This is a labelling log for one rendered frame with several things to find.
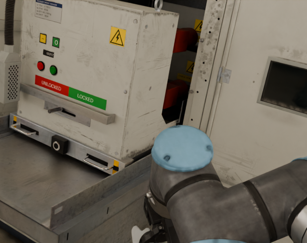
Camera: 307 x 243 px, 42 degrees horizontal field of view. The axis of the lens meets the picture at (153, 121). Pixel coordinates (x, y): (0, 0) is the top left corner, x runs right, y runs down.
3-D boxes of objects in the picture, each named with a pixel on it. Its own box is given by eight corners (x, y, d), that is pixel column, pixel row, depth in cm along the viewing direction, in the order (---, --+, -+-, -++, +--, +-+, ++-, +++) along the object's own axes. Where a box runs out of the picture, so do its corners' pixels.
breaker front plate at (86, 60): (117, 164, 128) (140, 13, 112) (15, 118, 150) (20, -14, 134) (120, 163, 129) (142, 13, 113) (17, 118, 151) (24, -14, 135)
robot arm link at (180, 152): (166, 178, 55) (144, 124, 61) (159, 219, 64) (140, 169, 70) (228, 162, 57) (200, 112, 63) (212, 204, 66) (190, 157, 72)
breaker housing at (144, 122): (121, 164, 128) (143, 10, 112) (16, 117, 151) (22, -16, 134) (191, 128, 170) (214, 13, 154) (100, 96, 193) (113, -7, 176)
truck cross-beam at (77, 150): (122, 180, 128) (125, 163, 126) (8, 127, 152) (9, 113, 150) (131, 175, 132) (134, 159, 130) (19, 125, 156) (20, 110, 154)
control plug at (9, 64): (3, 104, 136) (5, 53, 130) (-7, 100, 138) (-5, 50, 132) (21, 101, 142) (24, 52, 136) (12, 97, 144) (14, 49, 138)
